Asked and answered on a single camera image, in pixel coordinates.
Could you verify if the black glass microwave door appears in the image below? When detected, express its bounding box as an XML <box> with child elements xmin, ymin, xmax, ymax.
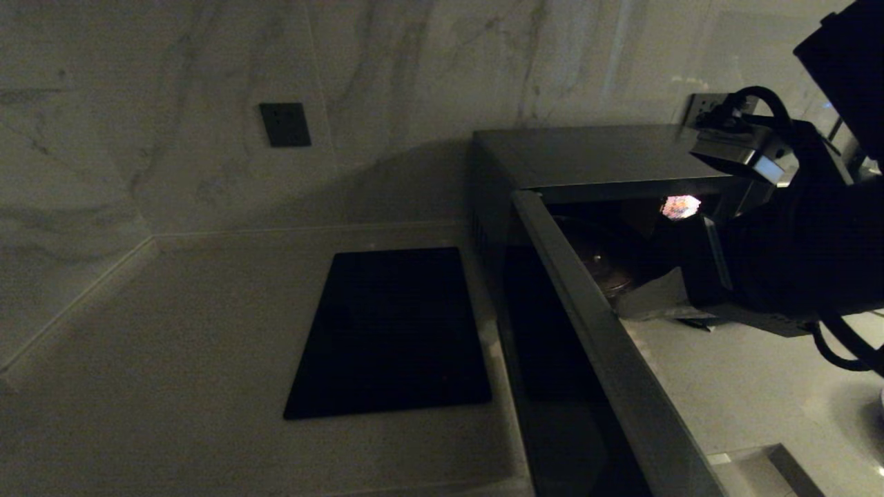
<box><xmin>497</xmin><ymin>190</ymin><xmax>729</xmax><ymax>497</ymax></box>

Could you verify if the clear glass plate rim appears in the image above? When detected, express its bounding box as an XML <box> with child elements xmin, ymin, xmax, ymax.
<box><xmin>552</xmin><ymin>216</ymin><xmax>651</xmax><ymax>300</ymax></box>

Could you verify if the black induction cooktop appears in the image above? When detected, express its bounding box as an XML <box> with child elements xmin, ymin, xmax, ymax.
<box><xmin>283</xmin><ymin>247</ymin><xmax>493</xmax><ymax>420</ymax></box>

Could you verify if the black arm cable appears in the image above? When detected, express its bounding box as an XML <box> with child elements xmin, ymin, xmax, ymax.
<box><xmin>809</xmin><ymin>312</ymin><xmax>884</xmax><ymax>379</ymax></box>

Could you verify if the dark double wall socket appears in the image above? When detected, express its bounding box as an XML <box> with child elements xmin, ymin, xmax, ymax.
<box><xmin>684</xmin><ymin>92</ymin><xmax>734</xmax><ymax>128</ymax></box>

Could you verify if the dark single wall socket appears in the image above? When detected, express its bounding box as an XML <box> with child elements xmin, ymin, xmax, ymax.
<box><xmin>259</xmin><ymin>102</ymin><xmax>312</xmax><ymax>148</ymax></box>

